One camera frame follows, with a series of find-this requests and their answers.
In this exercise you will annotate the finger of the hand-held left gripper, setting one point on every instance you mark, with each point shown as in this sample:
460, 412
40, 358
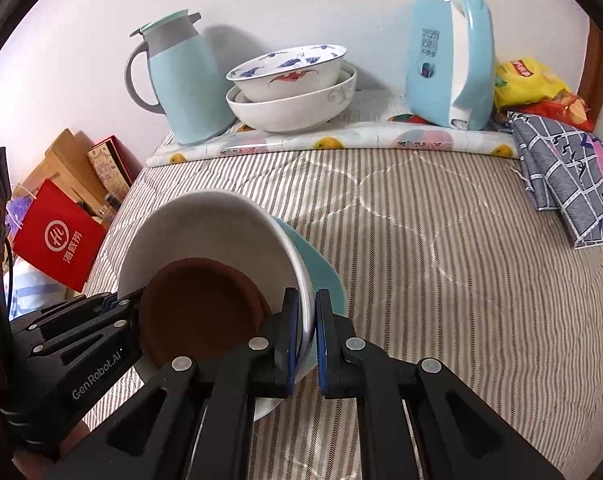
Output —
101, 330
76, 310

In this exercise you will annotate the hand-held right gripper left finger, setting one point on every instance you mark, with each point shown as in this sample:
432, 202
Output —
290, 330

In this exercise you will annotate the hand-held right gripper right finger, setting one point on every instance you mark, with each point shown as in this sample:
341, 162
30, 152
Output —
324, 340

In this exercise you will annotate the light blue plate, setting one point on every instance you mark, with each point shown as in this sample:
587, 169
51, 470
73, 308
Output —
321, 270

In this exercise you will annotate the brown saucer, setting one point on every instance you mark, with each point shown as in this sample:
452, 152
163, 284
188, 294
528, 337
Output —
201, 310

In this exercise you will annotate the person's left hand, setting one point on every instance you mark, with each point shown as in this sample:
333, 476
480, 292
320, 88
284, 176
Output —
74, 435

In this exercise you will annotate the blue white checked cloth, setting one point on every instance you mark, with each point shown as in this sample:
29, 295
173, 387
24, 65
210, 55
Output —
31, 290

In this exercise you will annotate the red paper bag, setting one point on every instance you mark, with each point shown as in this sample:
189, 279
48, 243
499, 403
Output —
56, 240

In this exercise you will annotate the striped grey quilt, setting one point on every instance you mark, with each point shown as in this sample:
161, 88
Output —
431, 270

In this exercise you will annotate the cardboard box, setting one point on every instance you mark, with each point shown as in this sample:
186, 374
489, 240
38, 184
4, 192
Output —
64, 165

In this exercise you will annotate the patterned brown box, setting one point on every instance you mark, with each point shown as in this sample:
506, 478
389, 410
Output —
109, 167

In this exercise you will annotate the fruit print table mat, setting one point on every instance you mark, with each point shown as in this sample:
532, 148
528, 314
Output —
291, 142

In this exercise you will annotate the white bowl grey scroll print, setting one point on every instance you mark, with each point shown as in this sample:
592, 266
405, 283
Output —
291, 112

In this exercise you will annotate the light blue thermos jug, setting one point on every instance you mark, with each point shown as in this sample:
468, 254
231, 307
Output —
186, 85

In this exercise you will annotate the white bowl red blue print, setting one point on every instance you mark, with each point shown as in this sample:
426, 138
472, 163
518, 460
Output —
291, 77

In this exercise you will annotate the grey checked cloth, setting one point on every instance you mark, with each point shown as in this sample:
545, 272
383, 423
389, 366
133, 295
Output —
566, 175

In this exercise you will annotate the light blue electric kettle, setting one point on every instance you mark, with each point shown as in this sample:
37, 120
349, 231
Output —
436, 60

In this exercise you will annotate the yellow chip bag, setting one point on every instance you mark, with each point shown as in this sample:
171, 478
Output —
526, 82

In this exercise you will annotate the red chip bag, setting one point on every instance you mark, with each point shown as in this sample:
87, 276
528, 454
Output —
561, 110

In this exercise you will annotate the wooden frame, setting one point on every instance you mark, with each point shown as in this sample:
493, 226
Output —
596, 70

